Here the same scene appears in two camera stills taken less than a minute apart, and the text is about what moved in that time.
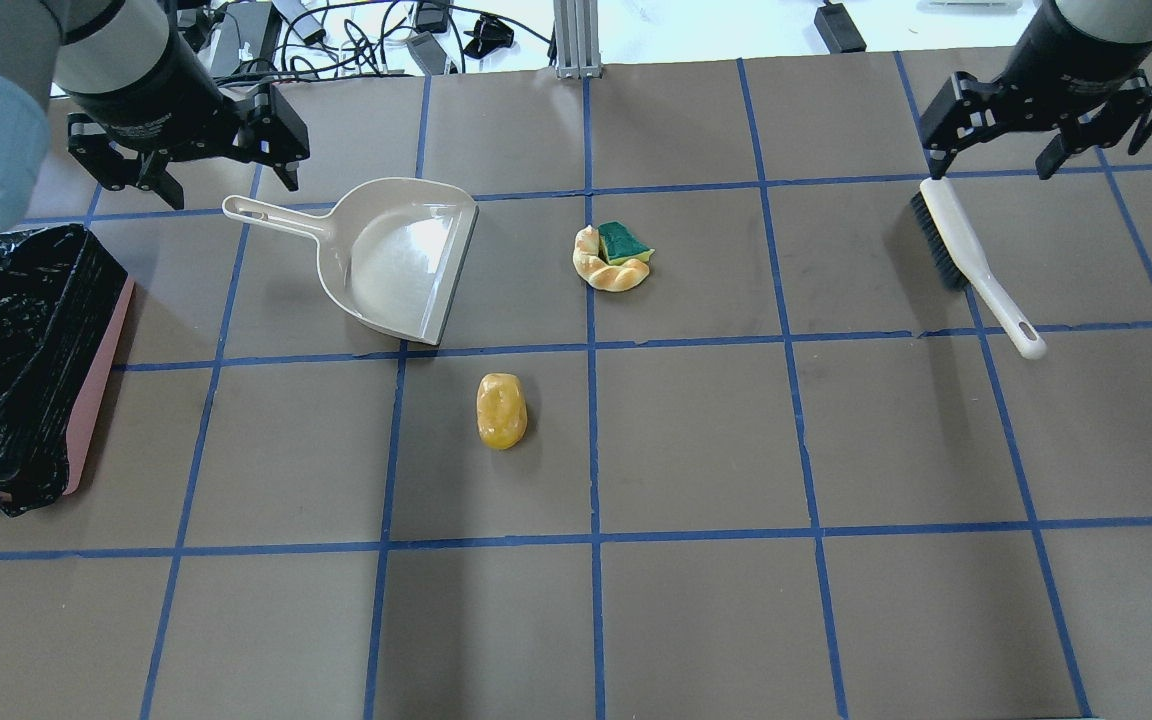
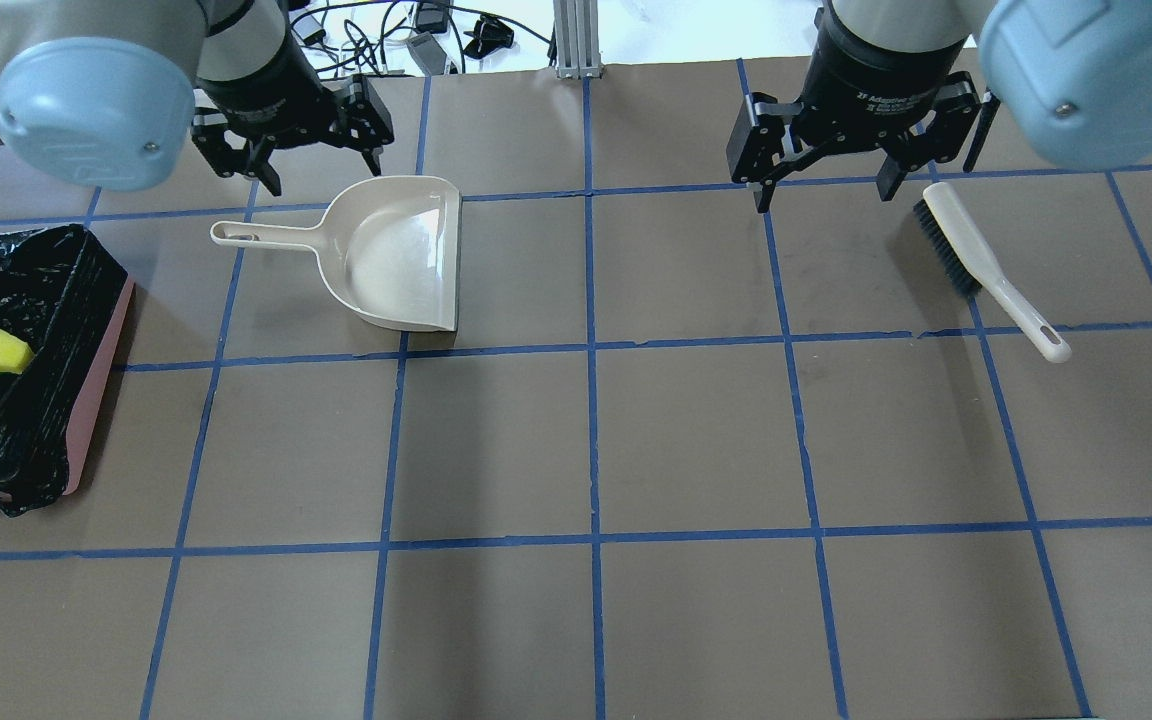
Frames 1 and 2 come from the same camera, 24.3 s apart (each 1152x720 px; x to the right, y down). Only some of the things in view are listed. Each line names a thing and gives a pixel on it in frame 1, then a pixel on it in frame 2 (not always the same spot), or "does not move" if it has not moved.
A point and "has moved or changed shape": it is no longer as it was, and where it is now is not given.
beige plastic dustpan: x=390 y=251 has moved or changed shape
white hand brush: x=961 y=260 has moved or changed shape
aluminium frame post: x=576 y=39 does not move
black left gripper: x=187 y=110 → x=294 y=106
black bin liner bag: x=19 y=318 does not move
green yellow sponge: x=618 y=244 → x=4 y=353
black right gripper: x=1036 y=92 → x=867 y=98
